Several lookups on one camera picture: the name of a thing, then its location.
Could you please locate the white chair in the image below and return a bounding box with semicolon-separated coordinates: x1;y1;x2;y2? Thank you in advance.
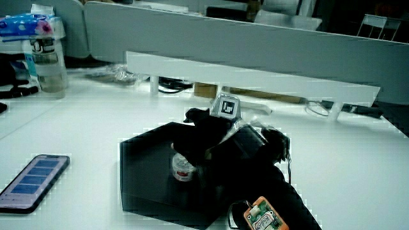
356;13;402;42

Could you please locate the black tray box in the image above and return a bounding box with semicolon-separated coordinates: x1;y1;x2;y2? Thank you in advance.
120;121;231;230

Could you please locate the brown cardboard box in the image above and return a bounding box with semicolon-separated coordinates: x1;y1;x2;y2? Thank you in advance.
193;82;219;99

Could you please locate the white desk riser shelf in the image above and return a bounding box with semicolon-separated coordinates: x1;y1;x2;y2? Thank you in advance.
125;50;381;121

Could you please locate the orange circuit board module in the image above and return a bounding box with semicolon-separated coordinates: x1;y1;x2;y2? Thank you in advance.
243;195;290;230

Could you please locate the white desk partition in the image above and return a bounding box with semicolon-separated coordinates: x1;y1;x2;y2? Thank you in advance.
83;1;409;105

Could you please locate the black smartphone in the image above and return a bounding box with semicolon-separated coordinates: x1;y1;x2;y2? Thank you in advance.
0;154;72;215

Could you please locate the blue tissue pack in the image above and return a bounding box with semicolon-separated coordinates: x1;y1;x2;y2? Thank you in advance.
0;12;65;43

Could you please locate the person's right forearm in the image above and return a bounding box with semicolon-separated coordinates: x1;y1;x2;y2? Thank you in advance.
197;158;323;230

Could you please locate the clear water bottle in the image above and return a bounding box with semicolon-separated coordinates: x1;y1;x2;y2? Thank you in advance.
29;3;69;94

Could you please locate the black wire loop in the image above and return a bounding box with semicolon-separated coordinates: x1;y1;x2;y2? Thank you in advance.
227;200;251;230

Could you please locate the person's right hand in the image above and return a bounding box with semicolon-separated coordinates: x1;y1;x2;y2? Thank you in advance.
172;92;291;170

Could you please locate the black cable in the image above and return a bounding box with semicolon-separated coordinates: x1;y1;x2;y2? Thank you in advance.
157;76;194;95

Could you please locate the clear plastic bag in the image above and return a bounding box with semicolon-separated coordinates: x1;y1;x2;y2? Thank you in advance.
83;63;150;86

